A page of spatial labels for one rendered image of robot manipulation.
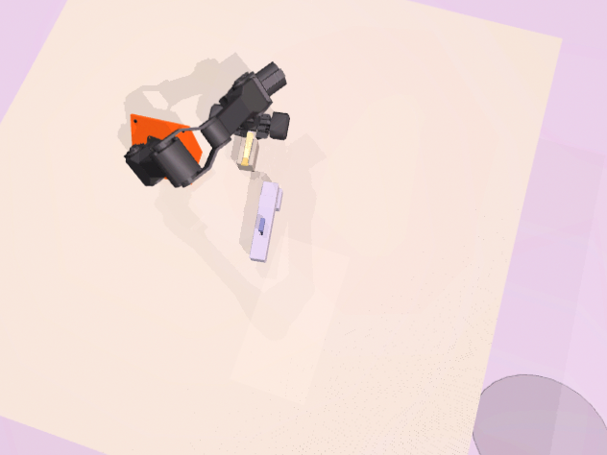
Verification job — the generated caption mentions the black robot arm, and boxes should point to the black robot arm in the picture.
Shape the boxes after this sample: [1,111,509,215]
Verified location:
[124,61,287,188]

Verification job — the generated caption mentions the pale lavender cylinder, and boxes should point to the pale lavender cylinder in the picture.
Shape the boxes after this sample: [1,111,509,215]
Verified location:
[241,132,254,166]

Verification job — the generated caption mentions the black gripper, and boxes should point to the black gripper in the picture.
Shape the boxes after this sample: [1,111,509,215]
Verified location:
[208,103,290,140]

